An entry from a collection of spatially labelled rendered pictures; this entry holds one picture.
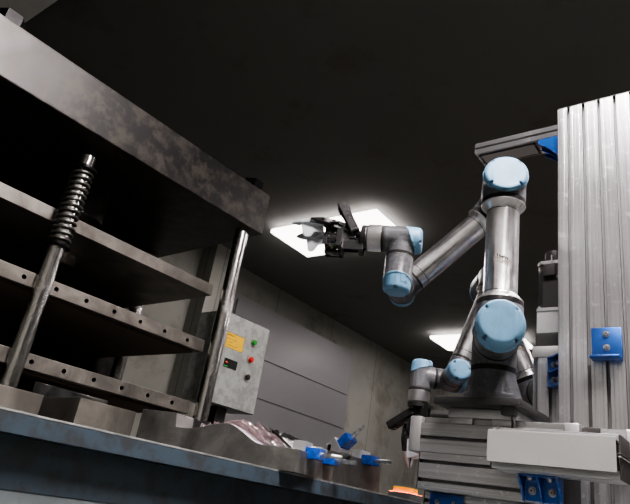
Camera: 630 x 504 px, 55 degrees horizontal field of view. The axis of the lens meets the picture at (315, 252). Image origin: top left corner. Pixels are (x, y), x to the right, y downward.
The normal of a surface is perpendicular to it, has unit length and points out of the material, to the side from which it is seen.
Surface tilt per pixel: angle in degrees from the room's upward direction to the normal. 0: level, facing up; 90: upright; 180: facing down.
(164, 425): 90
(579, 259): 90
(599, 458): 90
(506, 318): 97
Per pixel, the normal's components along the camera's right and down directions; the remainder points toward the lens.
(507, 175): -0.16, -0.53
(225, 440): -0.37, -0.42
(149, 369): 0.80, -0.12
